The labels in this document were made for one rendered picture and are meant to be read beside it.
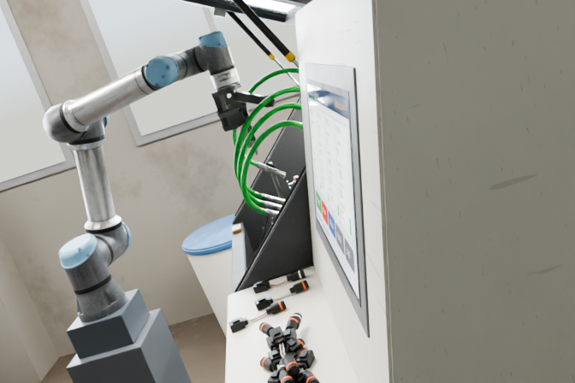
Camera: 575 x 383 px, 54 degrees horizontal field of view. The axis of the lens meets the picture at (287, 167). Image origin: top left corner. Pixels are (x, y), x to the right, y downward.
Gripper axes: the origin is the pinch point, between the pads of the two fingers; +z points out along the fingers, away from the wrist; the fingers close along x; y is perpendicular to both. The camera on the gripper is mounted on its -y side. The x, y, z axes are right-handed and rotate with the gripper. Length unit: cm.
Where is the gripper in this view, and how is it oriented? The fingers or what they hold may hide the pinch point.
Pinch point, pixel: (257, 150)
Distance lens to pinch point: 162.8
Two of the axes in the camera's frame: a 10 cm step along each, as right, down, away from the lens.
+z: 3.1, 9.2, 2.1
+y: -9.4, 3.3, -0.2
